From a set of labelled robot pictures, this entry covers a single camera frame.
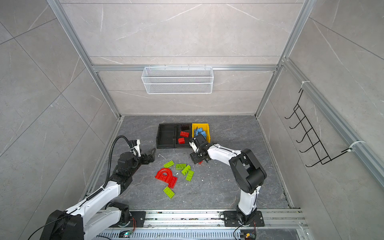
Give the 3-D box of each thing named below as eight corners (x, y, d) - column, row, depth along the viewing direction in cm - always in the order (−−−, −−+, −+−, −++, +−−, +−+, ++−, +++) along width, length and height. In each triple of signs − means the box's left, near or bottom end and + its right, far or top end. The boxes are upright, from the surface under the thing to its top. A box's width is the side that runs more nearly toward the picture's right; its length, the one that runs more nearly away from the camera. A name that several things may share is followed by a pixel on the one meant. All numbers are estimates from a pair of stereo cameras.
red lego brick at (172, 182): (167, 186, 86) (167, 185, 84) (171, 176, 90) (171, 175, 88) (173, 188, 85) (173, 187, 83) (177, 178, 89) (177, 177, 87)
